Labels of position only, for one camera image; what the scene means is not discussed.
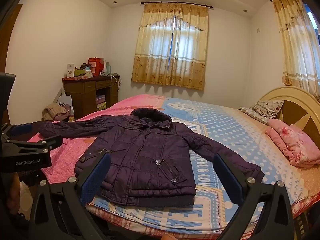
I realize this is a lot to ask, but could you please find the red gift bag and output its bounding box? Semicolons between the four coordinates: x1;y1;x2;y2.
87;57;105;77

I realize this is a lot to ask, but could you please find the dark purple quilted jacket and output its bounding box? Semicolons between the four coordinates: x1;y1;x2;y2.
39;107;265;208

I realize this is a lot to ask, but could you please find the beige clothes pile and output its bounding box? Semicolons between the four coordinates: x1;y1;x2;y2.
41;103;73;122

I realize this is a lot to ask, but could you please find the narrow yellow patterned curtain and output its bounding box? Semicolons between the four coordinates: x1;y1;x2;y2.
272;0;320;95

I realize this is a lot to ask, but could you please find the brown wooden door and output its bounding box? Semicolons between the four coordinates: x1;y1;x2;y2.
0;4;23;73

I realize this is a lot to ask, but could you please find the pink patterned box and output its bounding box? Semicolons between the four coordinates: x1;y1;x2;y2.
96;95;107;110

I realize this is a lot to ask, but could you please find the pink textured blanket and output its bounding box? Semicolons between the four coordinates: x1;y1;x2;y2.
26;94;165;184

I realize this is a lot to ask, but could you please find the blue dotted printed bedsheet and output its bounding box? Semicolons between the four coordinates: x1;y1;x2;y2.
85;97;320;233

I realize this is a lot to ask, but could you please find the pink folded floral quilt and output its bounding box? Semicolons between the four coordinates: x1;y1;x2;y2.
265;118;320;168

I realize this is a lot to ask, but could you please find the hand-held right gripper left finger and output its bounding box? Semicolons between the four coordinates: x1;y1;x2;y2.
27;152;112;240

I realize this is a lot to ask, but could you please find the white paper bag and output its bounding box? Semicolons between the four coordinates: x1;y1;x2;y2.
57;94;73;113

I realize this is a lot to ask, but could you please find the grey patterned pillow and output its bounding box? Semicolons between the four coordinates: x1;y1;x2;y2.
239;99;285;125

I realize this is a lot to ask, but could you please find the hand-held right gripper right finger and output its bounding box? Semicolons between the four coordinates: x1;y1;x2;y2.
214;152;295;240

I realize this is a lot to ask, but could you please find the long dark curtain rod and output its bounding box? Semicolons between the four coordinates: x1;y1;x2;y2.
140;2;213;8

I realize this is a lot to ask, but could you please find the wide yellow patterned curtain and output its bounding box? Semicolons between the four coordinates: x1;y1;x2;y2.
131;2;209;91

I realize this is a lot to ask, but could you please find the brown wooden desk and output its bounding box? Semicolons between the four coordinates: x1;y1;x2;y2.
62;75;120;119

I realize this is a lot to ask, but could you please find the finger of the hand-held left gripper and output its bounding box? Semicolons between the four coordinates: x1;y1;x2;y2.
2;134;63;155
1;122;32;138

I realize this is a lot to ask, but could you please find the cream wooden bed headboard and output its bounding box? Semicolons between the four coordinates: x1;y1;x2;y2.
257;86;320;150

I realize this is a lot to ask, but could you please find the green cloth bundle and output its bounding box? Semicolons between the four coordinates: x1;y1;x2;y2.
73;64;93;78

